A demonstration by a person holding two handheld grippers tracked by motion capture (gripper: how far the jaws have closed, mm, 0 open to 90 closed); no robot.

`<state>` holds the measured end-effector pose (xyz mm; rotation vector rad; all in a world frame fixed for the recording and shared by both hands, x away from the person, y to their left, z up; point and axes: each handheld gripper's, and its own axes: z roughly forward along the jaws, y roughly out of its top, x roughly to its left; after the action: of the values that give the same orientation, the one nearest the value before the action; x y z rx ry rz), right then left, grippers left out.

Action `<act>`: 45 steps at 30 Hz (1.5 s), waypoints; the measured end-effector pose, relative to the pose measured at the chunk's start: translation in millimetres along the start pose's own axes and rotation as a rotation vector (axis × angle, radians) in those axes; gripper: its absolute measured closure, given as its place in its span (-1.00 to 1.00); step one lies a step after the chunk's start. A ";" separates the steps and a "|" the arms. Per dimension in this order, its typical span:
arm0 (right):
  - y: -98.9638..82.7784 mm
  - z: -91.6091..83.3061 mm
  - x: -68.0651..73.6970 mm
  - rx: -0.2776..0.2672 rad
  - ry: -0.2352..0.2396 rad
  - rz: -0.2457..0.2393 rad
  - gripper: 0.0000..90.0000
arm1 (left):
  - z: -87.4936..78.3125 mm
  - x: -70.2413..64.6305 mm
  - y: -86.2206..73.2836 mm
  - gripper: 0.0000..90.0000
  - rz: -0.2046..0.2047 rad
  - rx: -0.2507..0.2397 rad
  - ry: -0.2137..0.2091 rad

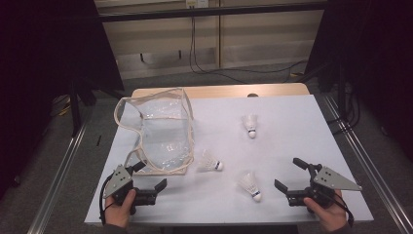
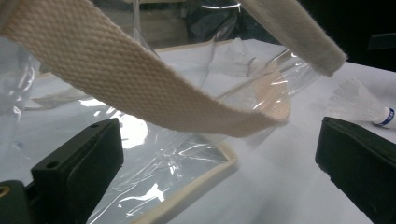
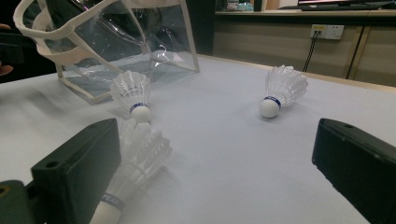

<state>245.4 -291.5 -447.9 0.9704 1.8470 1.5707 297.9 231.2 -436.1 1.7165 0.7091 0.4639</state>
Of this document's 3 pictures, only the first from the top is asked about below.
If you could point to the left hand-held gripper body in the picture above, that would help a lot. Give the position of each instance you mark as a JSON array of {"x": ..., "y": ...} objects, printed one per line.
[{"x": 118, "y": 182}]

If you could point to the person's left hand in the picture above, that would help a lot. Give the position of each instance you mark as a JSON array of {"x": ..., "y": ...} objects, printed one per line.
[{"x": 118, "y": 214}]

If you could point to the clear plastic bag beige trim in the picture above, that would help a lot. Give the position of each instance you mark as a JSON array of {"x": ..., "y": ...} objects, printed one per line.
[{"x": 165, "y": 136}]

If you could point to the black metal stand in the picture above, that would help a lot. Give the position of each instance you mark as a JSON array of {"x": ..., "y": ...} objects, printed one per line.
[
  {"x": 75, "y": 113},
  {"x": 342, "y": 91}
]

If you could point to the dark curtain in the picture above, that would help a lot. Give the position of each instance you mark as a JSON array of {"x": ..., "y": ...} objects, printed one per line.
[
  {"x": 383, "y": 65},
  {"x": 39, "y": 65}
]

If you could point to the white wall socket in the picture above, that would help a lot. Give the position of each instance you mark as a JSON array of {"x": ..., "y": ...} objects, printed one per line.
[{"x": 196, "y": 3}]

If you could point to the person's right hand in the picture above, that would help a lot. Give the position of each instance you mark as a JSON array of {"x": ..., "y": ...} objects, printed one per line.
[{"x": 331, "y": 217}]

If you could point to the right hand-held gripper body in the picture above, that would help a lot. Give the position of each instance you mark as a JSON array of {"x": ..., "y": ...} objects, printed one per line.
[{"x": 331, "y": 182}]

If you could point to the long black-edged desk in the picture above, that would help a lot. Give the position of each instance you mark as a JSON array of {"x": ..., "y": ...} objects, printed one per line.
[{"x": 211, "y": 12}]

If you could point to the small black wall bracket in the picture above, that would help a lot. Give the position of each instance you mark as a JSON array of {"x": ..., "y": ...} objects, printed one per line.
[{"x": 142, "y": 58}]

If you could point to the aluminium floor rail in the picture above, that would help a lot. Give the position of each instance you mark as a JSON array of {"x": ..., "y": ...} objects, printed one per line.
[
  {"x": 58, "y": 180},
  {"x": 367, "y": 165}
]

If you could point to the white shuttlecock blue band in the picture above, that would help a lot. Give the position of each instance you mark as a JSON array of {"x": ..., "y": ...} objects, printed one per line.
[
  {"x": 250, "y": 185},
  {"x": 207, "y": 162},
  {"x": 250, "y": 123}
]

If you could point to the dark round table grommet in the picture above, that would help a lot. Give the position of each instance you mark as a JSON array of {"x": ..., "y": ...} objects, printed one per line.
[{"x": 252, "y": 95}]

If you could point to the small black floor object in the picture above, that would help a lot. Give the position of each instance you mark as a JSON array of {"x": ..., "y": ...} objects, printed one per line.
[{"x": 98, "y": 140}]

